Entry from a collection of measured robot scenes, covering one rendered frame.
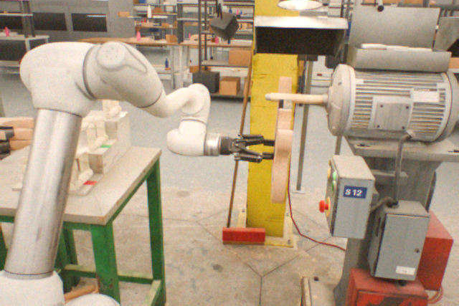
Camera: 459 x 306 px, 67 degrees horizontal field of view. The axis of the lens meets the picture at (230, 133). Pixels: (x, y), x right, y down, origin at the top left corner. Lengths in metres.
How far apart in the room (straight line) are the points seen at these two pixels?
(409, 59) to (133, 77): 0.85
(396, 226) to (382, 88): 0.46
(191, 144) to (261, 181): 1.14
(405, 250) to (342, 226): 0.34
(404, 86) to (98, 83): 0.91
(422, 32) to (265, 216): 1.60
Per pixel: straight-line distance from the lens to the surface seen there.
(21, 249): 0.92
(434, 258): 1.56
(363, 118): 1.22
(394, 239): 1.35
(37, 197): 0.90
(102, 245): 1.27
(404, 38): 1.40
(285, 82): 1.32
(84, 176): 1.36
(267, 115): 2.21
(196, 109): 1.33
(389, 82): 1.24
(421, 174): 1.36
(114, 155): 1.52
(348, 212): 1.08
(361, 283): 1.46
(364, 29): 1.36
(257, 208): 2.49
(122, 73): 0.81
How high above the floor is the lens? 1.55
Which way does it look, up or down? 20 degrees down
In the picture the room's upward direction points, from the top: 1 degrees clockwise
